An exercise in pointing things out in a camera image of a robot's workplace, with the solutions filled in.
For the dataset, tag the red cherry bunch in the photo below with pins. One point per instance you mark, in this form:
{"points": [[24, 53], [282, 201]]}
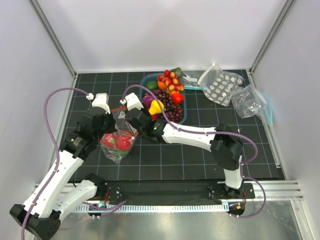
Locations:
{"points": [[172, 80]]}

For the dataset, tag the orange tangerine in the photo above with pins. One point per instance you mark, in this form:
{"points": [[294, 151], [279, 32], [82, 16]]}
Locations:
{"points": [[161, 85]]}

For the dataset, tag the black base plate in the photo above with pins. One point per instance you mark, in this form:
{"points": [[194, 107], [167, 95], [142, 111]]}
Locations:
{"points": [[175, 192]]}

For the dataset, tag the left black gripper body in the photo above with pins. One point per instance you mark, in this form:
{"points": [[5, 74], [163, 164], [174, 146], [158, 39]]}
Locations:
{"points": [[108, 126]]}

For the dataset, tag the purple grape bunch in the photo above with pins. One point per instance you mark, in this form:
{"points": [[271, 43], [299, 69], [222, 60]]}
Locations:
{"points": [[171, 110]]}

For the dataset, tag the teal zipper flat bag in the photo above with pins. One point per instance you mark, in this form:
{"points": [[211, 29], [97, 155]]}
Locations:
{"points": [[190, 77]]}

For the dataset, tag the yellow pear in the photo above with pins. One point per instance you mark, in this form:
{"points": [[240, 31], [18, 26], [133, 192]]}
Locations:
{"points": [[156, 107]]}

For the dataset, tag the teal plastic basket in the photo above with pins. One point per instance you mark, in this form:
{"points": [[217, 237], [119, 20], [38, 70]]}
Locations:
{"points": [[153, 76]]}

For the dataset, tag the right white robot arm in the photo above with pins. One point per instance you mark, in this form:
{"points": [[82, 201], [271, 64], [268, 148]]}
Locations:
{"points": [[226, 150]]}

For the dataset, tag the green lime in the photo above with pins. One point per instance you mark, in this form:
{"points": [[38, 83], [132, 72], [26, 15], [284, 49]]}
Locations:
{"points": [[152, 85]]}

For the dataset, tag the orange zipper clear bag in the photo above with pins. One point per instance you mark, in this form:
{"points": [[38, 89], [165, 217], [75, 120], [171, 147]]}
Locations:
{"points": [[123, 128]]}

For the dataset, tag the black grid mat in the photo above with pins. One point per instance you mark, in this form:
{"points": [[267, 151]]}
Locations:
{"points": [[148, 161]]}

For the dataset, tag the polka dot zip bag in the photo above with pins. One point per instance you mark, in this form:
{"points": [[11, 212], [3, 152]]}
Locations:
{"points": [[218, 85]]}

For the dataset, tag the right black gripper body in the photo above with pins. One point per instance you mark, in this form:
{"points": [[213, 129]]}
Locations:
{"points": [[141, 132]]}

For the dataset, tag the red apple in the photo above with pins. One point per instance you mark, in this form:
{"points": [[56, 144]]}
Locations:
{"points": [[124, 142]]}

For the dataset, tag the pink dragon fruit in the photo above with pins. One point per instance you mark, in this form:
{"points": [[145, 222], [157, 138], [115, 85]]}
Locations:
{"points": [[109, 146]]}

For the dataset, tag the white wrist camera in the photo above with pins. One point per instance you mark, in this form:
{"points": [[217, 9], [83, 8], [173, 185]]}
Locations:
{"points": [[131, 101], [100, 100]]}

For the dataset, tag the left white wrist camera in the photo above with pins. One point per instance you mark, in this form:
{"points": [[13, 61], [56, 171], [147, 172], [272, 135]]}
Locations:
{"points": [[100, 100]]}

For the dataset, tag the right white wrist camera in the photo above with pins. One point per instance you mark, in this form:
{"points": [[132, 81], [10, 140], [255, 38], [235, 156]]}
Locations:
{"points": [[131, 101]]}

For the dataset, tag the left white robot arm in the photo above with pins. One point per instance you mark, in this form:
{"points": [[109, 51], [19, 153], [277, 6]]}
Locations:
{"points": [[43, 212]]}

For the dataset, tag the purple onion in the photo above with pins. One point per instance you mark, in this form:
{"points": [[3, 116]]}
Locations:
{"points": [[147, 100]]}

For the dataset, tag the blue zipper clear bag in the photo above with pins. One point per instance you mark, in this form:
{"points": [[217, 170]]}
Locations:
{"points": [[249, 101]]}

